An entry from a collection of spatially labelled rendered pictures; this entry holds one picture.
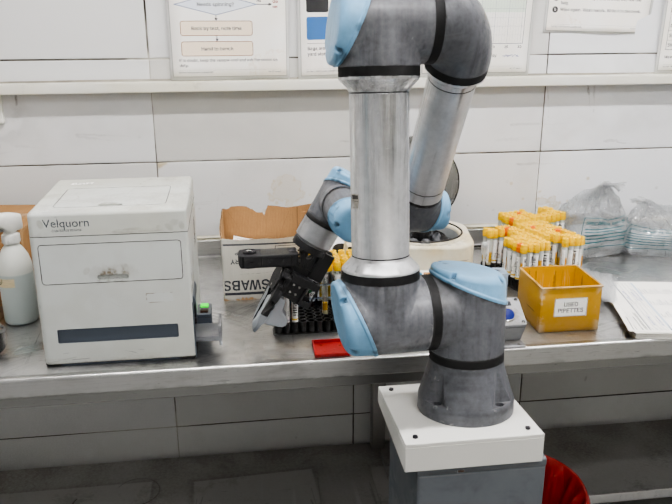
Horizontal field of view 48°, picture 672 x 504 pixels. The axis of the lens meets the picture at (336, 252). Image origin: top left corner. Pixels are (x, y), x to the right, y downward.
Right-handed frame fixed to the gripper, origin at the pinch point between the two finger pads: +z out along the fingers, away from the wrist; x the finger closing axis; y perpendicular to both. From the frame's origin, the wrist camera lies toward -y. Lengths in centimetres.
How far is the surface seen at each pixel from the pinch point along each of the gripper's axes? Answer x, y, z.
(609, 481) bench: 28, 116, 9
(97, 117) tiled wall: 60, -47, -11
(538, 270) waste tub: 10, 52, -35
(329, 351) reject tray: -5.2, 14.8, -3.3
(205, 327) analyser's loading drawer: 1.2, -7.8, 5.3
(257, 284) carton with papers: 25.1, 2.1, 0.1
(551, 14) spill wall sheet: 59, 42, -90
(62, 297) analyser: -4.3, -34.5, 9.1
